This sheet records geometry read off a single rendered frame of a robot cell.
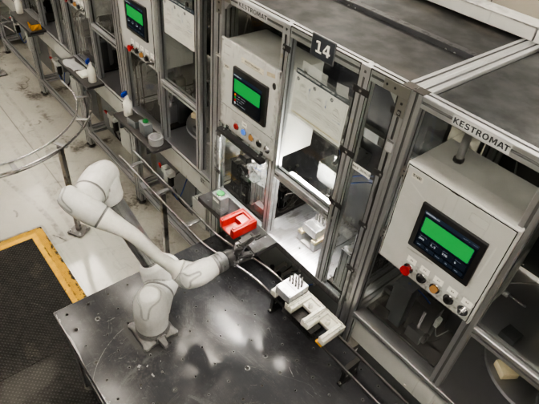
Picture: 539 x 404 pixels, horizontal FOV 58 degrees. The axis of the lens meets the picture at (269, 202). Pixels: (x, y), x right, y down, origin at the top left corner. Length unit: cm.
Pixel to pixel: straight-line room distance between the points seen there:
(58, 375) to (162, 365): 100
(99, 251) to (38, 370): 98
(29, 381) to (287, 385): 159
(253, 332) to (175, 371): 42
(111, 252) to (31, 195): 98
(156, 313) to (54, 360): 116
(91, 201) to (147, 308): 56
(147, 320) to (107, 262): 149
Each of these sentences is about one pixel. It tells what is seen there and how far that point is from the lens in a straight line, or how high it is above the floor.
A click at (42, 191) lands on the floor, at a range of 447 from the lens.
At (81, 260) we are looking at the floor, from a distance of 382.
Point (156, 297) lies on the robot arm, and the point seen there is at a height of 95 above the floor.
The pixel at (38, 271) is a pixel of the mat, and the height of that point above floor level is 1.
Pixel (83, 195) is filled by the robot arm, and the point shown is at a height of 145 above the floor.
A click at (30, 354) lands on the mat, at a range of 340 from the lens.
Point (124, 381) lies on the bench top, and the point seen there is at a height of 68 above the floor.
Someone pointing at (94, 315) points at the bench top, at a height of 68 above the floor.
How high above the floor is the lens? 274
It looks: 41 degrees down
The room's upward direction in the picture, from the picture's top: 6 degrees clockwise
